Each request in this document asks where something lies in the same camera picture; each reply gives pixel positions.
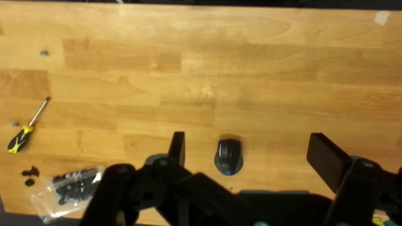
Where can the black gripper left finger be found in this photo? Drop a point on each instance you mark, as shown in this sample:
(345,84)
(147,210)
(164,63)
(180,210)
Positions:
(178,148)

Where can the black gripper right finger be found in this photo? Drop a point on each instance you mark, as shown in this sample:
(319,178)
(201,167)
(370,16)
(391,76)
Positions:
(328,158)

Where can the black computer mouse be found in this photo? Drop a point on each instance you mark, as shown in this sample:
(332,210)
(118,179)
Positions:
(229,157)

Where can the clear plastic bag of screws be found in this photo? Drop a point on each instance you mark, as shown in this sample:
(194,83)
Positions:
(67,189)

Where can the loose black screw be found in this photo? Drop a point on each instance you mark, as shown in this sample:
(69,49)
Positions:
(29,182)
(32,171)

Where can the piece of white tape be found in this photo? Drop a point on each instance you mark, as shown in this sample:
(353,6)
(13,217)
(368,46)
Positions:
(382,17)

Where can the small grey screw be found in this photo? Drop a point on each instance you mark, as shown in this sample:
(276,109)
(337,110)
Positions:
(15,124)
(44,53)

